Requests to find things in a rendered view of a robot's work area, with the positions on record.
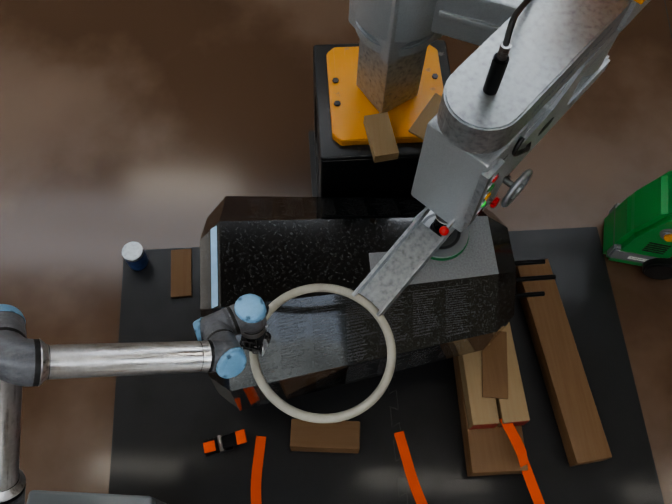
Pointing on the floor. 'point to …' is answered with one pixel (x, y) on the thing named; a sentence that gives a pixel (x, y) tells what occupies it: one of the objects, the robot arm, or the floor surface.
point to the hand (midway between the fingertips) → (256, 342)
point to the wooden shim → (181, 273)
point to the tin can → (135, 256)
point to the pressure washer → (643, 229)
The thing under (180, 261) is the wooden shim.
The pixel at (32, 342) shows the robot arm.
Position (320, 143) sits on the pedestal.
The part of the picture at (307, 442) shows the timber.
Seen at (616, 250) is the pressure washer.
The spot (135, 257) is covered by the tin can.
